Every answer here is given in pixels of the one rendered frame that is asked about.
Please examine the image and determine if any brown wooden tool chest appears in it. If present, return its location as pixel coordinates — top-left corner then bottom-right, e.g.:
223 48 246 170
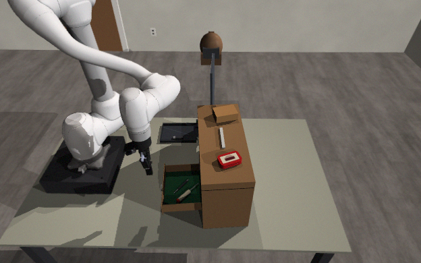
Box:
161 104 256 229

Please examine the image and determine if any cream-handled screwdriver with red band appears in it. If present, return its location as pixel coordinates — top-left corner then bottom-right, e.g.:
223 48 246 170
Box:
176 183 199 203

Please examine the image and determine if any red rectangular tin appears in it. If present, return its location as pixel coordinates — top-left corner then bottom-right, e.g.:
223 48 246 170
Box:
217 151 242 169

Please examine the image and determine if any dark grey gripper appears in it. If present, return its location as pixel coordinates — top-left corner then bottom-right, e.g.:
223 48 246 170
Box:
132 137 153 175

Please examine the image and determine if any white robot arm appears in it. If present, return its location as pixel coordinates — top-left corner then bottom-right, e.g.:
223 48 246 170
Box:
7 0 180 173

